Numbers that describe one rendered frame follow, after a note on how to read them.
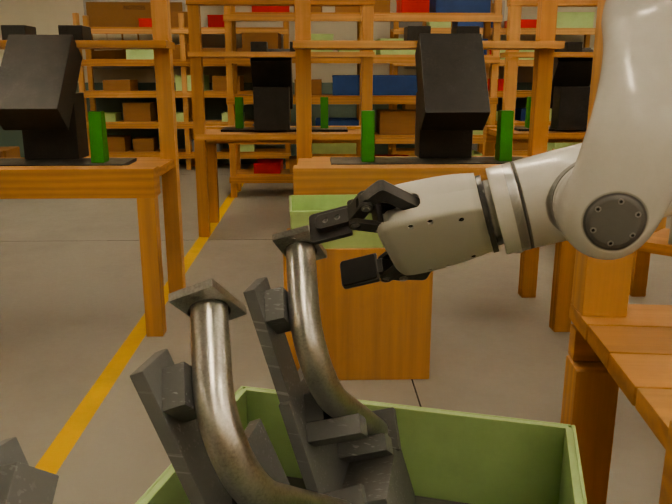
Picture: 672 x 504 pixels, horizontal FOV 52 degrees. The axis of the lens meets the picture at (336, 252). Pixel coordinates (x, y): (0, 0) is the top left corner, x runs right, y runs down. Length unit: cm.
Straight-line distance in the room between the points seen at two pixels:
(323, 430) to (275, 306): 14
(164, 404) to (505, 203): 33
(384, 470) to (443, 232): 30
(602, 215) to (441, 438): 41
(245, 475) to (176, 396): 8
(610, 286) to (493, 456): 68
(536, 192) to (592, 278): 85
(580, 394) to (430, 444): 72
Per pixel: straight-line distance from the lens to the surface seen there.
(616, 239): 57
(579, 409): 157
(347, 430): 70
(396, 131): 798
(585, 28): 1097
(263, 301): 67
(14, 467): 44
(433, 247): 66
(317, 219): 65
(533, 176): 63
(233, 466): 52
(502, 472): 89
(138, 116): 1063
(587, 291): 147
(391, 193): 61
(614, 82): 57
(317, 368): 66
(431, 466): 89
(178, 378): 53
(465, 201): 63
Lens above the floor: 135
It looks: 14 degrees down
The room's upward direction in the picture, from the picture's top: straight up
